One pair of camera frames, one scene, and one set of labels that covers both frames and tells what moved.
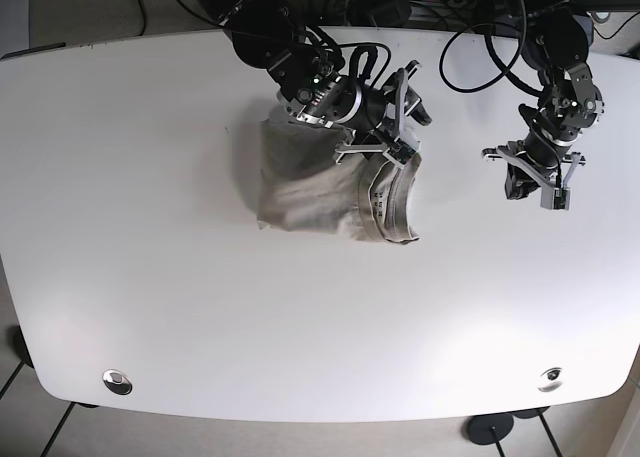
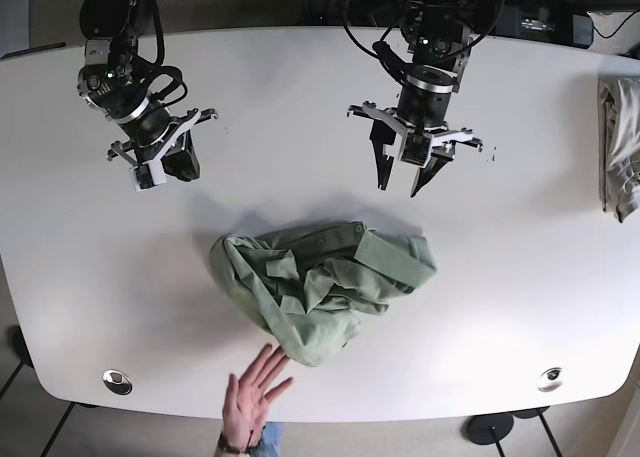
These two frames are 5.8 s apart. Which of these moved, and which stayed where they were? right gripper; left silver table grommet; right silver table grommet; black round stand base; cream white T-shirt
Moved: right gripper; cream white T-shirt
Stayed: right silver table grommet; left silver table grommet; black round stand base
